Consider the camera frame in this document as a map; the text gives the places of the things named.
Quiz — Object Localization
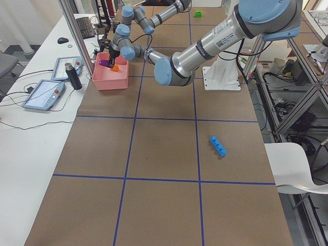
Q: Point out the aluminium frame post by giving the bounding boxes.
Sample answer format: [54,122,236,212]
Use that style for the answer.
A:
[58,0,94,77]

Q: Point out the brown paper table cover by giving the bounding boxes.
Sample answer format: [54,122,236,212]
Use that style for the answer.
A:
[24,6,294,246]

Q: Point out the white camera stand column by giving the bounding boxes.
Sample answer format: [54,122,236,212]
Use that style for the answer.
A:
[202,52,241,91]

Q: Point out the purple toy block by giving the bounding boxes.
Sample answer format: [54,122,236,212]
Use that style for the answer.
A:
[99,59,110,68]

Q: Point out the blue teach pendant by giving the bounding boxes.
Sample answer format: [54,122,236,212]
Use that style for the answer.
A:
[51,56,85,81]
[22,79,66,111]

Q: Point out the orange toy block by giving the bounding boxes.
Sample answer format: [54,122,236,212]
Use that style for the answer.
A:
[110,64,119,72]

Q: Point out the black water bottle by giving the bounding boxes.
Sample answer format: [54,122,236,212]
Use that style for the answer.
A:
[65,63,82,90]

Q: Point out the black keyboard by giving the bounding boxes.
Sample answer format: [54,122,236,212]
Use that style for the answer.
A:
[76,17,95,39]

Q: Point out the pink plastic box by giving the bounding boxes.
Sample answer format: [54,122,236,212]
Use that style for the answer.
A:
[92,52,129,91]

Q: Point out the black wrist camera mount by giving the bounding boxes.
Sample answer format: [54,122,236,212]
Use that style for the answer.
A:
[98,36,111,52]

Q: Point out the white chair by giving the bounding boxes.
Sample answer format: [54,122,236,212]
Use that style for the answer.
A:
[264,142,327,195]

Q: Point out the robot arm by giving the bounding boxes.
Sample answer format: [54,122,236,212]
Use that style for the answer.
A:
[108,0,302,87]
[121,0,191,34]

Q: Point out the near blue teach pendant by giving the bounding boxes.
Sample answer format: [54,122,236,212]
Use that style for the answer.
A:
[22,79,66,111]

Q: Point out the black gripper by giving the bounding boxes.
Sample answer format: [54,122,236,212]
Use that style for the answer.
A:
[108,47,119,68]

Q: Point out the far blue teach pendant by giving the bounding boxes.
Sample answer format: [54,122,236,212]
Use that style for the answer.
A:
[51,56,85,81]

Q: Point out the green toy block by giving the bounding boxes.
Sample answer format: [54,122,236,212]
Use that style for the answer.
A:
[194,11,202,18]

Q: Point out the black computer mouse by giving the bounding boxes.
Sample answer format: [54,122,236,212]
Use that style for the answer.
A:
[57,37,69,44]

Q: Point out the long blue toy block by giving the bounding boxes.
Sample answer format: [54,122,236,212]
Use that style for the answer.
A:
[210,136,227,157]

